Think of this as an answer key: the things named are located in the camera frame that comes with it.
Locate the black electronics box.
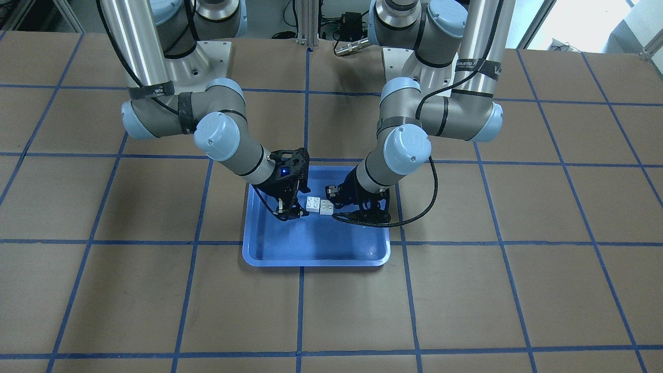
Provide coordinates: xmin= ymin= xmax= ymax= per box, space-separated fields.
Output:
xmin=338 ymin=12 xmax=364 ymax=41

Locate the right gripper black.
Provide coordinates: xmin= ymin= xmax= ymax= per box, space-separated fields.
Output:
xmin=250 ymin=148 xmax=310 ymax=222

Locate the silver metal connector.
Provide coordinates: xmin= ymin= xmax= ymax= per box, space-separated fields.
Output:
xmin=334 ymin=38 xmax=372 ymax=57

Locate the white block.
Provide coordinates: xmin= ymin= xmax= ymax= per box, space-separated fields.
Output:
xmin=305 ymin=196 xmax=321 ymax=213
xmin=318 ymin=199 xmax=335 ymax=216

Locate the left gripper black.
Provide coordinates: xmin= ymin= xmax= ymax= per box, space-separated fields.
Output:
xmin=325 ymin=169 xmax=390 ymax=226

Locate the aluminium frame post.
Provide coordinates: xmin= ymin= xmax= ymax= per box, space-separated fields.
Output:
xmin=293 ymin=1 xmax=321 ymax=50

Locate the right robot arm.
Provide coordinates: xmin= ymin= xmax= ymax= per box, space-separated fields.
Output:
xmin=96 ymin=1 xmax=310 ymax=221

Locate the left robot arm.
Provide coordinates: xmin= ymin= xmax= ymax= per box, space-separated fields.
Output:
xmin=325 ymin=1 xmax=515 ymax=227

